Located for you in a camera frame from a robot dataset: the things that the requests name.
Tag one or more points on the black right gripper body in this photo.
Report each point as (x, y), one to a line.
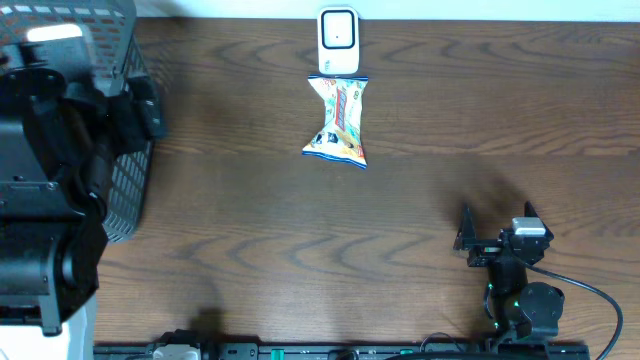
(486, 251)

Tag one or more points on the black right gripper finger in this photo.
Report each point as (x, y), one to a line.
(529, 210)
(466, 234)

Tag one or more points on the yellow snack chip bag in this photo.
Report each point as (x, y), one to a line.
(340, 138)

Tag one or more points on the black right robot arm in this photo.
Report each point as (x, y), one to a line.
(523, 310)

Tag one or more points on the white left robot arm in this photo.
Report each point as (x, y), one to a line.
(61, 137)

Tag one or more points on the white barcode scanner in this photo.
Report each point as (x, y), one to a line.
(338, 40)

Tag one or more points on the grey plastic mesh basket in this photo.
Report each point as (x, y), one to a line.
(117, 59)

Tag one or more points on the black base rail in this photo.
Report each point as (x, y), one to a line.
(182, 344)

